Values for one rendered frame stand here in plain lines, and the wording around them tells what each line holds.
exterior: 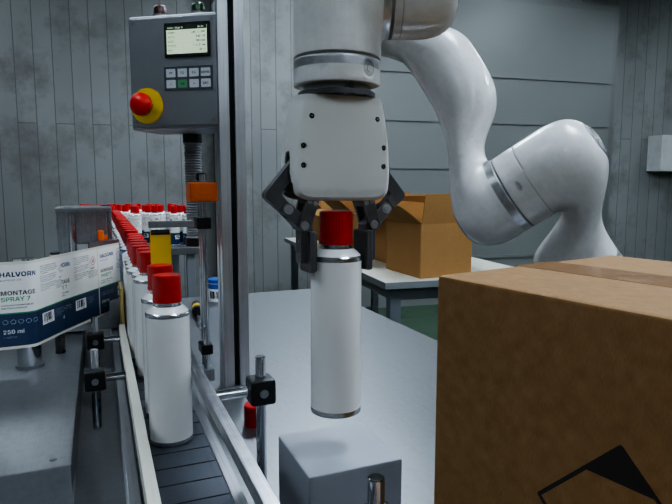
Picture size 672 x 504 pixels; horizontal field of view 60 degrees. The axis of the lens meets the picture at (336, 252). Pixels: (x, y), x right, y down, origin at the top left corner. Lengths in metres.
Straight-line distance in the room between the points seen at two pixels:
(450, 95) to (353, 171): 0.39
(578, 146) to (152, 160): 4.62
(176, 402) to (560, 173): 0.59
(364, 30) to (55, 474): 0.57
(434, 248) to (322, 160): 2.07
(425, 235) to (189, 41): 1.73
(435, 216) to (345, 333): 2.03
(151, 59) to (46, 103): 4.31
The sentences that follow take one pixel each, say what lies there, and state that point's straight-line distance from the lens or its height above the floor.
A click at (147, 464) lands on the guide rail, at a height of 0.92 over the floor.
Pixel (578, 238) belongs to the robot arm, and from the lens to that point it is 0.91.
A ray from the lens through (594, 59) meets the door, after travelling 6.88.
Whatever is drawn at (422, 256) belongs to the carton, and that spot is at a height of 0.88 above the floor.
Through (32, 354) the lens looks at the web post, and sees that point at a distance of 1.12.
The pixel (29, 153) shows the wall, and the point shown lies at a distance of 5.36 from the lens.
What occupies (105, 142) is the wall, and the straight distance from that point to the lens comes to 5.28.
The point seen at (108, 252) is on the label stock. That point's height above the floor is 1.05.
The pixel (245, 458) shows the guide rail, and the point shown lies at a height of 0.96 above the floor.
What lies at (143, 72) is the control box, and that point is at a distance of 1.08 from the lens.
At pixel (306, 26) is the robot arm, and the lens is 0.56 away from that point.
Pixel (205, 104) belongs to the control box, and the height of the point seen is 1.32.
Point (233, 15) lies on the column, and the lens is 1.04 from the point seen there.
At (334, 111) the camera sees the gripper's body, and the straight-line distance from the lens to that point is 0.55.
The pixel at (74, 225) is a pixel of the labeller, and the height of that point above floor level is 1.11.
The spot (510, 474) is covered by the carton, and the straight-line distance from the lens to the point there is 0.45.
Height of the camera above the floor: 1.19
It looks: 7 degrees down
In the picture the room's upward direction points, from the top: straight up
